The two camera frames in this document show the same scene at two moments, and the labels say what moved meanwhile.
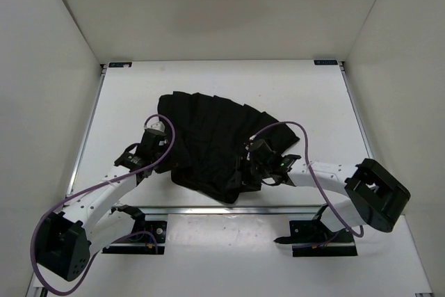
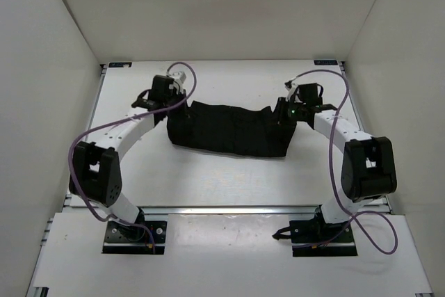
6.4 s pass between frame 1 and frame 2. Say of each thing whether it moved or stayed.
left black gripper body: moved
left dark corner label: stayed
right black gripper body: moved
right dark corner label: stayed
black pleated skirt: moved
